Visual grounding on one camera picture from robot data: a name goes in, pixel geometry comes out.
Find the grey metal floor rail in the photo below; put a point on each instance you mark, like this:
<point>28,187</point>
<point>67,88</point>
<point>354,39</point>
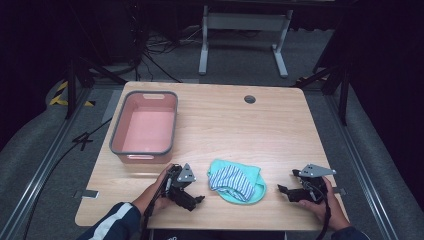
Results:
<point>360,160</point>
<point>43,173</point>

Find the yellow and black floor tape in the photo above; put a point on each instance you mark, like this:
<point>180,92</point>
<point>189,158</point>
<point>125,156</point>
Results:
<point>57,98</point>

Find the black metal stand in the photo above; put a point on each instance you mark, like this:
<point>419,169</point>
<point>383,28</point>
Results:
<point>343,93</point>
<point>70,90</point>

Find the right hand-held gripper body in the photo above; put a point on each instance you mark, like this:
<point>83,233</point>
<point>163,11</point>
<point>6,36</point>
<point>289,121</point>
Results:
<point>313,181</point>

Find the teal and striped cloth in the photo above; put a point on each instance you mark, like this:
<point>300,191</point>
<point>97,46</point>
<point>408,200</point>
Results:
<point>238,181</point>

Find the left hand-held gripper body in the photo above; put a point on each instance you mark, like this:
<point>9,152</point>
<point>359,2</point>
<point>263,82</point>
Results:
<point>185,175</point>

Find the black tape cross mark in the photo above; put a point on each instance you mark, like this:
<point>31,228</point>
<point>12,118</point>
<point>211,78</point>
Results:
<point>82,140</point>

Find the white metal table frame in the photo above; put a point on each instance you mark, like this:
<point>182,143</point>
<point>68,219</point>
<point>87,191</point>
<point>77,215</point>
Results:
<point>245,21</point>

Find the person's left hand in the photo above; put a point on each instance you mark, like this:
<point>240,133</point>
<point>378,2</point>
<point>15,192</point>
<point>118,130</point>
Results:
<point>156,196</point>

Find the pink basket with grey rim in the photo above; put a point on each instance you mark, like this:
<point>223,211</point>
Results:
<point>146,128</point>

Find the small metal table bracket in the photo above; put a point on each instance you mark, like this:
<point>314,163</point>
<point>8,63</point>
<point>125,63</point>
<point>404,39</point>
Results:
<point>340,191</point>
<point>87,194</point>

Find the person's right hand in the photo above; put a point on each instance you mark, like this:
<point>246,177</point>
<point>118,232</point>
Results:
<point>330,213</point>

